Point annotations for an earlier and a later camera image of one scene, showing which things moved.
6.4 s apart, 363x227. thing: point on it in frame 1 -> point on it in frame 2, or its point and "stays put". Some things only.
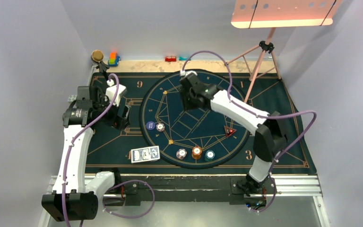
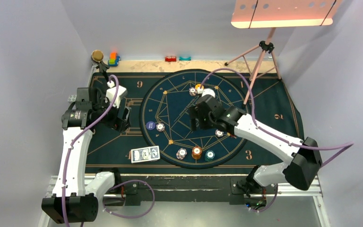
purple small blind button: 150,125 stays put
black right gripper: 187,105 -> 195,112
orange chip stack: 196,152 stays put
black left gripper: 119,122 stays put
